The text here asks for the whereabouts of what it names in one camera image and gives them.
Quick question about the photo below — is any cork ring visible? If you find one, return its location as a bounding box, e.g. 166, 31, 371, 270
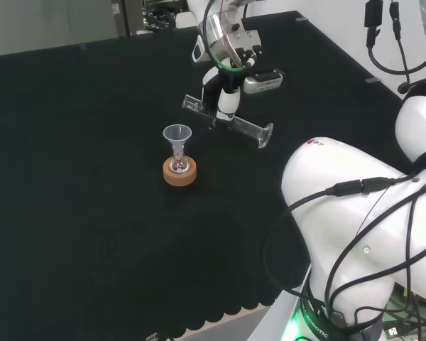
162, 156, 199, 188

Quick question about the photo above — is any grey background rack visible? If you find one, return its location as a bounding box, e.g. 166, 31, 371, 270
109, 0, 179, 37

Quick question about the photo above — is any clear plastic funnel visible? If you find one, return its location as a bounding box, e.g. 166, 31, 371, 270
162, 124, 193, 161

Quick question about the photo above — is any clear graduated cylinder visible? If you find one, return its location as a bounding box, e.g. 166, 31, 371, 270
181, 94, 275, 151

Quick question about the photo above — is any black cable with inline connector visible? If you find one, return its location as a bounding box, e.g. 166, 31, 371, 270
263, 176, 422, 298

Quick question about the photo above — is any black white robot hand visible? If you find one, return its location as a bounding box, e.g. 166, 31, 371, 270
191, 34, 241, 130

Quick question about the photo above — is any round-bottom glass flask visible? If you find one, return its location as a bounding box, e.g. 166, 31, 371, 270
170, 148, 190, 175

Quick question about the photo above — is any black bench cloth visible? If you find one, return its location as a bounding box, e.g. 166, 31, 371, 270
0, 9, 404, 339

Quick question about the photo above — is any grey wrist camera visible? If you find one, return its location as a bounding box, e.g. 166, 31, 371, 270
242, 69, 285, 95

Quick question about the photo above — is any black cable with plugs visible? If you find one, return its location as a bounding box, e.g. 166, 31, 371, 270
363, 0, 426, 94

